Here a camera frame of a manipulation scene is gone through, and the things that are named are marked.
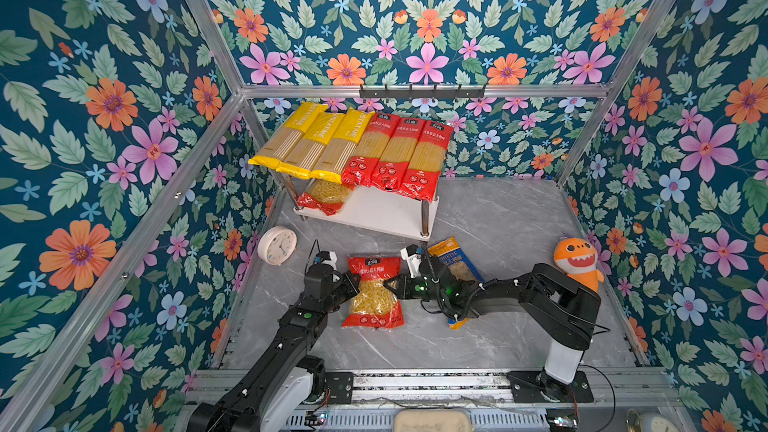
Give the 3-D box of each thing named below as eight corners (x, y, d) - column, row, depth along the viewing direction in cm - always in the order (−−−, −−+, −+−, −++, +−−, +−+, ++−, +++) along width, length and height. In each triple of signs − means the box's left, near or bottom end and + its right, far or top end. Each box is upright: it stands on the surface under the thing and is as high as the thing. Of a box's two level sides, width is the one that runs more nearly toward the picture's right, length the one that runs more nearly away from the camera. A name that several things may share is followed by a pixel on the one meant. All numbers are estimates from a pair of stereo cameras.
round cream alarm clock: (264, 260, 99) (249, 241, 90) (292, 239, 105) (280, 219, 95) (275, 271, 97) (260, 252, 87) (302, 248, 102) (291, 228, 93)
